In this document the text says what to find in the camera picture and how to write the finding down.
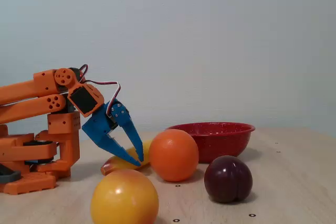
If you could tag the orange toy fruit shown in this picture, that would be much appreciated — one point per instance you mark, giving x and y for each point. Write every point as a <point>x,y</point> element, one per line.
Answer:
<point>173,155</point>

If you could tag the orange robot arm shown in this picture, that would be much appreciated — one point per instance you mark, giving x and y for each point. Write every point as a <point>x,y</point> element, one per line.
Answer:
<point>26,90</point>

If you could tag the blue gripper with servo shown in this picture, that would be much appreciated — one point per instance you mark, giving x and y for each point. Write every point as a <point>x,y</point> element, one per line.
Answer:
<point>97,127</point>

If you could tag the yellow toy peach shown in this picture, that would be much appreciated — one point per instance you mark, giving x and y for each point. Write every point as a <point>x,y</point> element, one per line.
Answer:
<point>123,197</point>

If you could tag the yellow toy banana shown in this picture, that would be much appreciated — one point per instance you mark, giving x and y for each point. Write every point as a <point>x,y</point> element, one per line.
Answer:
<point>118,163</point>

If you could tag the red speckled bowl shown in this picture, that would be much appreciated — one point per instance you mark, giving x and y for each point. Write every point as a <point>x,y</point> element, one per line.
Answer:
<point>223,140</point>

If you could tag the orange robot base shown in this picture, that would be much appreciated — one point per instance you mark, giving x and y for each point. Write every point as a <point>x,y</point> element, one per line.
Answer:
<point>26,184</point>

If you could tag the dark purple toy plum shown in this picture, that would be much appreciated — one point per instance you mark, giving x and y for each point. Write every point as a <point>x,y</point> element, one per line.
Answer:
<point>228,179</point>

